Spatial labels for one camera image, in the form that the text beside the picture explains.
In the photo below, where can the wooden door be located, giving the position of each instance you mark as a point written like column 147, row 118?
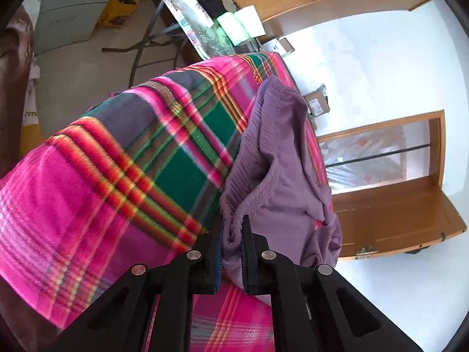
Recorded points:
column 395, row 216

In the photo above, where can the folding table with patterned cover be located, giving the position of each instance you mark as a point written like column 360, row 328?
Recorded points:
column 205, row 40

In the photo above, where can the green and white packet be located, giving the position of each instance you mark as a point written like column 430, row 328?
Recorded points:
column 232, row 27

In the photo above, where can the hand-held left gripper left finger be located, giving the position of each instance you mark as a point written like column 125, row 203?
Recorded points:
column 217, row 264

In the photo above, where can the cardboard box with white label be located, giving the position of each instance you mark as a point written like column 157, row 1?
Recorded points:
column 280, row 46

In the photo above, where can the open cardboard box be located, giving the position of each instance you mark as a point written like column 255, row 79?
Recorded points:
column 317, row 102

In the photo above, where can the pink plaid blanket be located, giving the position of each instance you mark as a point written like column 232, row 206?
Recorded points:
column 91, row 190

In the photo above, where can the purple knit sweater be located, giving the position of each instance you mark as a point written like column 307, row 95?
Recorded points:
column 278, row 190

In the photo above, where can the black rod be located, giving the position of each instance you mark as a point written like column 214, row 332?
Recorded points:
column 377, row 154

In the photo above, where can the grey cabinet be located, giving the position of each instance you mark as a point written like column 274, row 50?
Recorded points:
column 73, row 11

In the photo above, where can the white flat packet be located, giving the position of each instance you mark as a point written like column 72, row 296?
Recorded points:
column 196, row 7

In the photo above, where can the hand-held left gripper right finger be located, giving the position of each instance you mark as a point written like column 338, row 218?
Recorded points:
column 246, row 260

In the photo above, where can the wooden door frame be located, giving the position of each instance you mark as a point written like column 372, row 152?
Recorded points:
column 438, row 146

